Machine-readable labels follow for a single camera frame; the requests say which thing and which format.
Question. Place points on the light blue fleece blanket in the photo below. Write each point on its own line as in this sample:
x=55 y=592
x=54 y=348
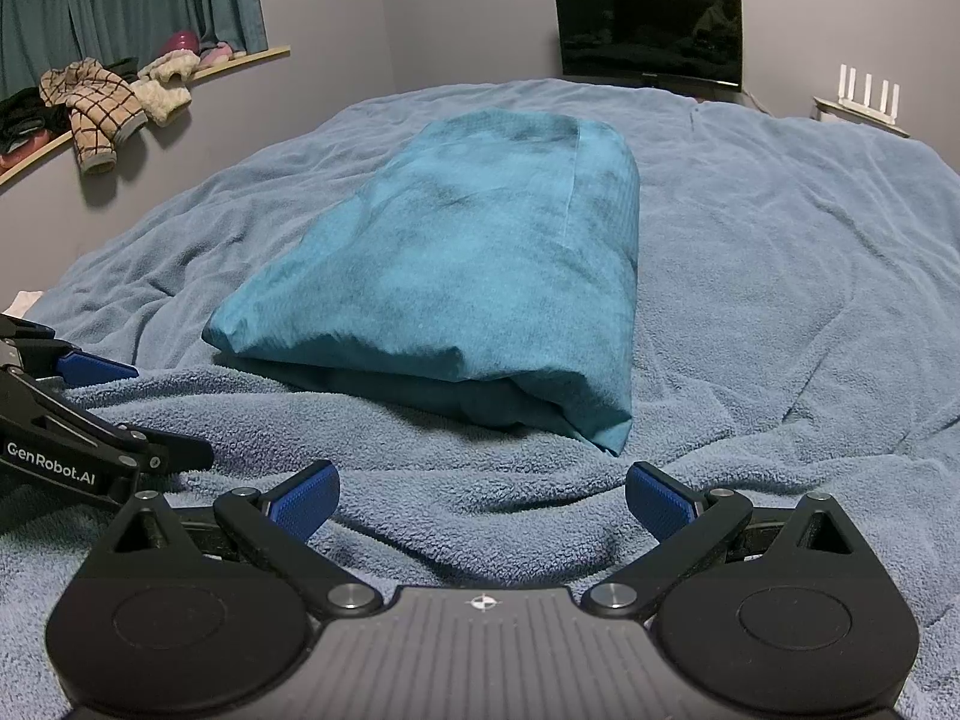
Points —
x=750 y=277

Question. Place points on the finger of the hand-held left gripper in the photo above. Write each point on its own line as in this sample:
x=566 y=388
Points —
x=94 y=369
x=180 y=452

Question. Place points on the wooden window sill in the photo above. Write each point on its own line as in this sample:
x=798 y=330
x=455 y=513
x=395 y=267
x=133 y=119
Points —
x=247 y=58

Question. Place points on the white cloth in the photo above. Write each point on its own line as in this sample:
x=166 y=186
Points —
x=22 y=304

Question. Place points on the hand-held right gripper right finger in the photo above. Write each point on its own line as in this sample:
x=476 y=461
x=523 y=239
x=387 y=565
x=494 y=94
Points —
x=660 y=502

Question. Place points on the white router with antennas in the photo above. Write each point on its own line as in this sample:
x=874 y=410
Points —
x=862 y=116

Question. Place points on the black monitor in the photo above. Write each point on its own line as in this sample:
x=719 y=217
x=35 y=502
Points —
x=649 y=30

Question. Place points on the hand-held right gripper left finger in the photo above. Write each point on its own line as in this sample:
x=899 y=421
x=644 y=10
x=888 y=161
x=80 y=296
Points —
x=304 y=499

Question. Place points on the cream fleece garment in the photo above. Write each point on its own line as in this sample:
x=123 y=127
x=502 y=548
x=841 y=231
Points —
x=165 y=94

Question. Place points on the dark clothes pile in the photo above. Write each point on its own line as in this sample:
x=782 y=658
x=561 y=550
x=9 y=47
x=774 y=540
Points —
x=30 y=120

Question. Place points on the beige plaid garment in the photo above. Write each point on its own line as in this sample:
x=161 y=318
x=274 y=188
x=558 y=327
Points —
x=94 y=116

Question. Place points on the teal curtain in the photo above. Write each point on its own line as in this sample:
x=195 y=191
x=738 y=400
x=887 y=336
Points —
x=112 y=0

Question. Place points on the teal zip hooded jacket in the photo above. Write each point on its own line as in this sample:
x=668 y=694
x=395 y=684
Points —
x=465 y=255

